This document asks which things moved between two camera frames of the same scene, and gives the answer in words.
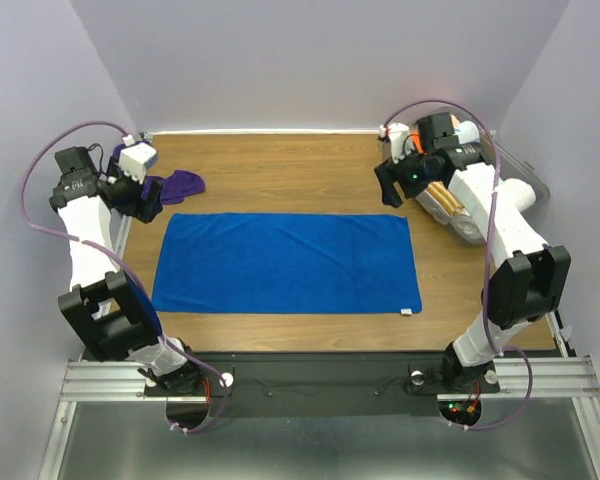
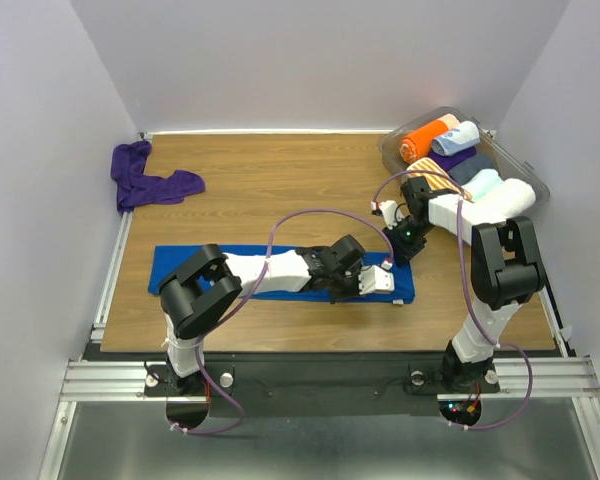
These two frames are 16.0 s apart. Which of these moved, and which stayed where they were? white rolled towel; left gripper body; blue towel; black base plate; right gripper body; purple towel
Moved: blue towel; left gripper body; right gripper body
Stayed: black base plate; purple towel; white rolled towel
